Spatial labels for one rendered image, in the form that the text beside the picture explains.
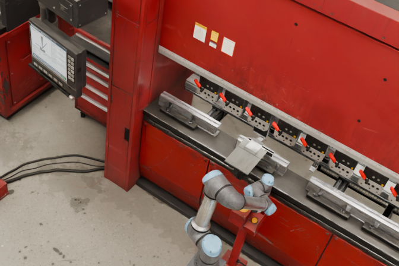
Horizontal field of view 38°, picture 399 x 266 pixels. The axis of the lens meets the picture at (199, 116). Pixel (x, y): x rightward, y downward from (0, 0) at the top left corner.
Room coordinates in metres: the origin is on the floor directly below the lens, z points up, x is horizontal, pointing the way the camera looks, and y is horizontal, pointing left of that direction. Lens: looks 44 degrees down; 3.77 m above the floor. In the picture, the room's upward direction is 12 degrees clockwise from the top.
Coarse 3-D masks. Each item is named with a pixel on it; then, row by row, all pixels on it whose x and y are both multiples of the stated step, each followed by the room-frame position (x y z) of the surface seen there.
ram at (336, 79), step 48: (192, 0) 3.01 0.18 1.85; (240, 0) 2.88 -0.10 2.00; (288, 0) 2.76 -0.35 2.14; (192, 48) 2.99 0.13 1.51; (240, 48) 2.84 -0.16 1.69; (288, 48) 2.72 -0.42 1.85; (336, 48) 2.61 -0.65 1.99; (384, 48) 2.51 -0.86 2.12; (240, 96) 2.81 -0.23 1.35; (288, 96) 2.68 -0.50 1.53; (336, 96) 2.57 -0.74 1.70; (384, 96) 2.46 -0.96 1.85; (384, 144) 2.41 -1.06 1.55
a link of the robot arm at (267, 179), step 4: (264, 176) 2.31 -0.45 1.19; (268, 176) 2.32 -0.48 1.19; (272, 176) 2.32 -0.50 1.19; (260, 180) 2.29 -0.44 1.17; (264, 180) 2.28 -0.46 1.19; (268, 180) 2.29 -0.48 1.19; (272, 180) 2.29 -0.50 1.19; (264, 184) 2.27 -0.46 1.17; (268, 184) 2.27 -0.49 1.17; (272, 184) 2.29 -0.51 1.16; (268, 188) 2.28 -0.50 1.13; (264, 192) 2.28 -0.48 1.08
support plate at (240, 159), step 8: (240, 144) 2.72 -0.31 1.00; (232, 152) 2.64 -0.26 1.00; (240, 152) 2.65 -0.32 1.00; (256, 152) 2.68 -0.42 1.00; (264, 152) 2.70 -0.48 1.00; (224, 160) 2.55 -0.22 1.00; (232, 160) 2.56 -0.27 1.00; (240, 160) 2.58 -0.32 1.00; (248, 160) 2.59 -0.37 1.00; (256, 160) 2.61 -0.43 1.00; (240, 168) 2.51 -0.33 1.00; (248, 168) 2.53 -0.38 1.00
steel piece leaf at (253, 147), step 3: (252, 141) 2.77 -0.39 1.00; (249, 144) 2.74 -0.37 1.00; (252, 144) 2.74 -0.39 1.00; (255, 144) 2.75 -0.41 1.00; (258, 144) 2.76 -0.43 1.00; (246, 147) 2.69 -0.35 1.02; (249, 147) 2.71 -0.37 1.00; (252, 147) 2.72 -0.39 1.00; (255, 147) 2.72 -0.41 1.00; (258, 147) 2.73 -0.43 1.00; (249, 150) 2.67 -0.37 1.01; (252, 150) 2.69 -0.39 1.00; (255, 150) 2.70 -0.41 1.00; (252, 153) 2.66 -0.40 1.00; (255, 153) 2.67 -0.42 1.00
